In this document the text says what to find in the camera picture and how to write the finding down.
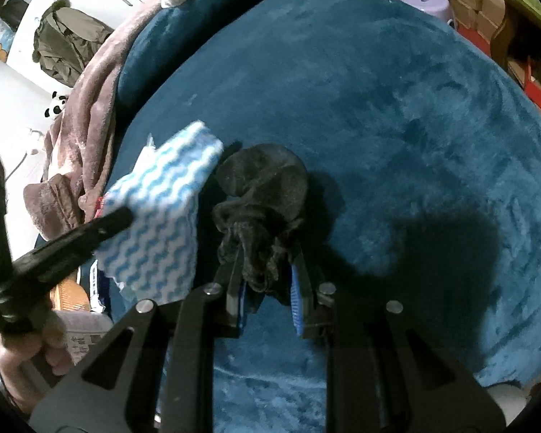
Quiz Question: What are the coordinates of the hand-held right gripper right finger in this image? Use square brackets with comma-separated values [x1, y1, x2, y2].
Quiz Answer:
[291, 253, 508, 433]

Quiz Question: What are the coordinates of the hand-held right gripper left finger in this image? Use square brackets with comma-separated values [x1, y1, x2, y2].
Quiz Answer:
[29, 253, 248, 433]

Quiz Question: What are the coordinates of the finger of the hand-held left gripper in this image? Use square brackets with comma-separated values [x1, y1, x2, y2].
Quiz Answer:
[11, 207, 133, 301]

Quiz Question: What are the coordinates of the blue white wavy cleaning cloth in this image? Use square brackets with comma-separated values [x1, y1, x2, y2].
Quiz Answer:
[92, 120, 225, 306]

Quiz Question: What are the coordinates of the black cloth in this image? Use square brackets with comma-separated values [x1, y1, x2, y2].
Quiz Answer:
[212, 143, 309, 314]

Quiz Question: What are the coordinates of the person's left hand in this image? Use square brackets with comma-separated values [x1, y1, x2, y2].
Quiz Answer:
[0, 300, 70, 393]

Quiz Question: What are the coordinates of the white blue tissue packet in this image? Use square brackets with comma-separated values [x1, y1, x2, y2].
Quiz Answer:
[79, 262, 111, 314]

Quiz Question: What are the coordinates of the grey printed bag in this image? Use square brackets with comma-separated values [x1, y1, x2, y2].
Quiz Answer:
[56, 311, 113, 366]

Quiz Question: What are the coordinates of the panda plush toy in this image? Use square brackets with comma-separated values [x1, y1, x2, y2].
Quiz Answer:
[45, 91, 69, 119]

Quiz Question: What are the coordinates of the brown plush blanket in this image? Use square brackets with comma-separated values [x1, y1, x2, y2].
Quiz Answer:
[23, 0, 163, 241]

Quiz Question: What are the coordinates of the cartoon printed bag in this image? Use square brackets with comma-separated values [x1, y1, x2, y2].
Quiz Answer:
[0, 13, 16, 61]

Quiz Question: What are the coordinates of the olive green jacket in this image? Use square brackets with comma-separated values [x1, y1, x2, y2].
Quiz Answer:
[32, 0, 114, 87]

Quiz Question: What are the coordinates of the teal plush blanket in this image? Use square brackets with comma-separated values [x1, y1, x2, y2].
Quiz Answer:
[79, 0, 541, 433]

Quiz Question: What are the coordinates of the purple plastic stool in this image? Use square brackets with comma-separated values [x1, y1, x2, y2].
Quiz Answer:
[399, 0, 456, 28]

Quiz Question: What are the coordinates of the stack of cardboard boxes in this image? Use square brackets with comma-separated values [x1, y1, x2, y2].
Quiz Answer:
[451, 0, 506, 43]

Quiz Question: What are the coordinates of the dark wooden table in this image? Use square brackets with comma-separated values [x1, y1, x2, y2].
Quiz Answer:
[489, 0, 541, 91]

